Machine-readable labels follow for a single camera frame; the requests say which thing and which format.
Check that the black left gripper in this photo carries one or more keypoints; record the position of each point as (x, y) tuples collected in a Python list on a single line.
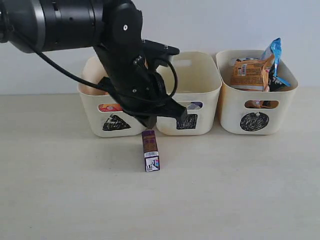
[(133, 81)]

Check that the white blue milk carton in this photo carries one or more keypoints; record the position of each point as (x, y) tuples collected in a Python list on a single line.
[(195, 105)]

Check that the purple drink carton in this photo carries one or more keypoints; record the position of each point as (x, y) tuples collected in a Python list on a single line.
[(150, 151)]

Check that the yellow chips can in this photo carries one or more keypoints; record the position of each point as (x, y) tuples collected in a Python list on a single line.
[(110, 107)]

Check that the orange noodle bag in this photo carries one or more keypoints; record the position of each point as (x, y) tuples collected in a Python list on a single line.
[(252, 75)]

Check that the blue noodle bag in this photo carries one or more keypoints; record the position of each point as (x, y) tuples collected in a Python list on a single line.
[(276, 83)]

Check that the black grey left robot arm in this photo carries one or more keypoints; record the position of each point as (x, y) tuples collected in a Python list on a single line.
[(113, 28)]

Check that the middle cream bin, square mark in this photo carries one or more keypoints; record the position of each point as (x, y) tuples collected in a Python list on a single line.
[(198, 81)]

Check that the left cream bin, triangle mark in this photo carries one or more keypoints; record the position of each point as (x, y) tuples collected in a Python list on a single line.
[(106, 124)]

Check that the right cream bin, circle mark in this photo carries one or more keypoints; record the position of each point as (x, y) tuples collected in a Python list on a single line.
[(232, 112)]

